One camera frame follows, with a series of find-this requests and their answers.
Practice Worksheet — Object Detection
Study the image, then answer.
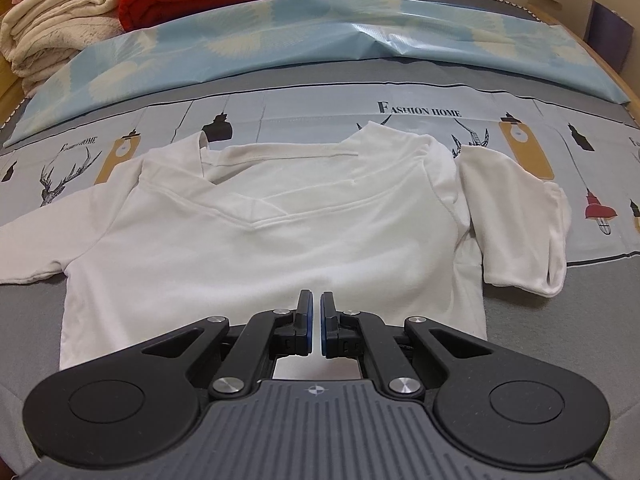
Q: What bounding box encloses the cream folded blanket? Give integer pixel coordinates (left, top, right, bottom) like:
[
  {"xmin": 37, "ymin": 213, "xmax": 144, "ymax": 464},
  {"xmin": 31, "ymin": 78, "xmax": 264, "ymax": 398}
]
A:
[{"xmin": 0, "ymin": 0, "xmax": 127, "ymax": 81}]

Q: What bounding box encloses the grey printed bed sheet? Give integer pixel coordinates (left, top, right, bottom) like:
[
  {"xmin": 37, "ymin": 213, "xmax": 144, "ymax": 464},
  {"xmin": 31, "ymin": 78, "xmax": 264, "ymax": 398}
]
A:
[{"xmin": 0, "ymin": 0, "xmax": 640, "ymax": 480}]

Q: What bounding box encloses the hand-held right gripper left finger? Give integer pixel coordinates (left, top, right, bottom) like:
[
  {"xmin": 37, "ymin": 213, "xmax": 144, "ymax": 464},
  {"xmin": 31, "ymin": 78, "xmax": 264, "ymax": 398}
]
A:
[{"xmin": 131, "ymin": 289, "xmax": 316, "ymax": 397}]

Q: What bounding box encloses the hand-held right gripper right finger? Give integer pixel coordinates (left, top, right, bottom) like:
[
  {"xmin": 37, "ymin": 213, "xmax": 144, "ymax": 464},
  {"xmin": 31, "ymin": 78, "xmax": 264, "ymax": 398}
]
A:
[{"xmin": 320, "ymin": 290, "xmax": 507, "ymax": 399}]

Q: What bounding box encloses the purple box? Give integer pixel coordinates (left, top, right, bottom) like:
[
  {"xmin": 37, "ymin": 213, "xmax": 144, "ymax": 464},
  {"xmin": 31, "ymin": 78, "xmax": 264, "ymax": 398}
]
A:
[{"xmin": 585, "ymin": 0, "xmax": 630, "ymax": 73}]

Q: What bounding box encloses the light blue patterned quilt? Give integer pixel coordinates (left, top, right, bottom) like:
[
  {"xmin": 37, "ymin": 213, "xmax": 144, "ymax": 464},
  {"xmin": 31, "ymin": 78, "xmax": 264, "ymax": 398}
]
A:
[{"xmin": 5, "ymin": 0, "xmax": 632, "ymax": 148}]

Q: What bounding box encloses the white t-shirt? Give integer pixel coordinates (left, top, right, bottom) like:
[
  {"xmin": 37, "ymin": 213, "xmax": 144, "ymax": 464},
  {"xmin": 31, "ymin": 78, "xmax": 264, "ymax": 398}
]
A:
[{"xmin": 0, "ymin": 121, "xmax": 572, "ymax": 380}]

